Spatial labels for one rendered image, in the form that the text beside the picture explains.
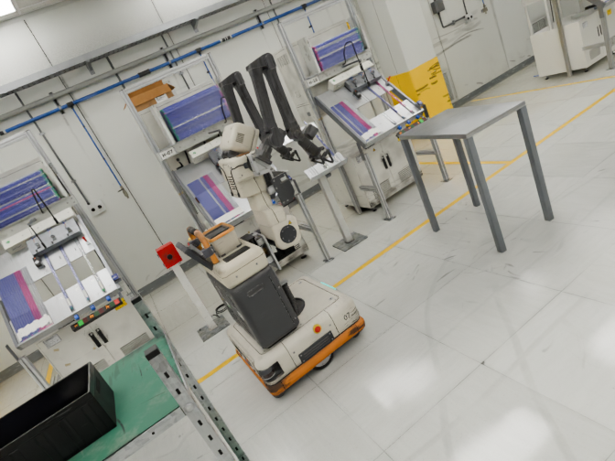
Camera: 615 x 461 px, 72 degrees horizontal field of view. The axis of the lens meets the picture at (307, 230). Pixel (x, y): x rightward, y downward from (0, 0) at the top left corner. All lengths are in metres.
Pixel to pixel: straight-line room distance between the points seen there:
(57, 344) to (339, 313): 2.12
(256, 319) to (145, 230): 3.06
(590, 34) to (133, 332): 6.06
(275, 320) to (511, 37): 6.76
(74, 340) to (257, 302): 1.77
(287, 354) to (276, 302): 0.29
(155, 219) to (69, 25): 2.10
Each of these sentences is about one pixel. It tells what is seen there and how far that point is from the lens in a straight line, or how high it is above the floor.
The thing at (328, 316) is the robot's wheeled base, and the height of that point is 0.26.
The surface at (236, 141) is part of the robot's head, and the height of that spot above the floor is 1.30.
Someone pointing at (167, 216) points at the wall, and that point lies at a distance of 5.14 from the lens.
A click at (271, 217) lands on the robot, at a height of 0.86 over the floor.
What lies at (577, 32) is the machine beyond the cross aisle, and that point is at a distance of 6.55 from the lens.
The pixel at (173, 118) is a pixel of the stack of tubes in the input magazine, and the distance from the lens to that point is 3.61.
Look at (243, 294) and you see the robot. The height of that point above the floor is 0.64.
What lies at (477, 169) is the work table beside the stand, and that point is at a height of 0.58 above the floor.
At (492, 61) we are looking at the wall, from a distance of 7.82.
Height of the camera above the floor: 1.49
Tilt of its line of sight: 19 degrees down
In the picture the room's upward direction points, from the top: 26 degrees counter-clockwise
